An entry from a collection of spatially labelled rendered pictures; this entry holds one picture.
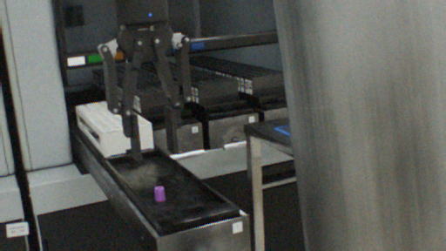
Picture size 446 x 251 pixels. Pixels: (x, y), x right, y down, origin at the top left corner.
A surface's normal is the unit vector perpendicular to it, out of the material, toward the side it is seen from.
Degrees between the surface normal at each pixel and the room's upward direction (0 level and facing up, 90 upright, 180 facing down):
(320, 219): 92
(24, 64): 90
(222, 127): 90
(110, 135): 90
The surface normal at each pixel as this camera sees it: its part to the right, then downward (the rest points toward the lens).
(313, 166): -0.95, 0.18
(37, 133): 0.37, 0.21
